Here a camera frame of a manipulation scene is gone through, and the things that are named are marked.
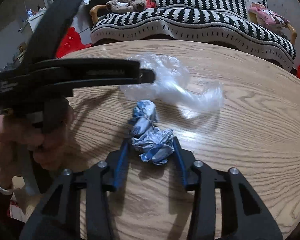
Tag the brown plush toy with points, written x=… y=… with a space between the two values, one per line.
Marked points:
x=130 y=1

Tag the blue white paper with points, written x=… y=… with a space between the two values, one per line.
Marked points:
x=150 y=135

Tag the rattan armchair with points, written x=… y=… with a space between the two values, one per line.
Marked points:
x=95 y=12

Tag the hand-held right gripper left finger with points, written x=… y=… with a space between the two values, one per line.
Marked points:
x=122 y=160

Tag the person's left forearm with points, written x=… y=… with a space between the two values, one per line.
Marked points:
x=2 y=215

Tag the pink printed cushion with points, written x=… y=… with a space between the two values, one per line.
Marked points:
x=267 y=15

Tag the red plastic stool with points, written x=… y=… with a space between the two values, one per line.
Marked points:
x=72 y=42

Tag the person's left hand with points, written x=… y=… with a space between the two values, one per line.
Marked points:
x=5 y=142

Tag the black white striped seat cushion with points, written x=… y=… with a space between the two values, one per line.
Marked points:
x=190 y=27

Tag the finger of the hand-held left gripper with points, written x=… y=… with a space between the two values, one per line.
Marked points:
x=105 y=68
x=145 y=76

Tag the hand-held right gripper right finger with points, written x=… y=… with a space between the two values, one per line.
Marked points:
x=179 y=160

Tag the clear plastic bag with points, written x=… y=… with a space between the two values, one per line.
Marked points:
x=170 y=80

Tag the cluttered white shelf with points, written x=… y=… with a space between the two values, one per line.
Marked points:
x=32 y=17

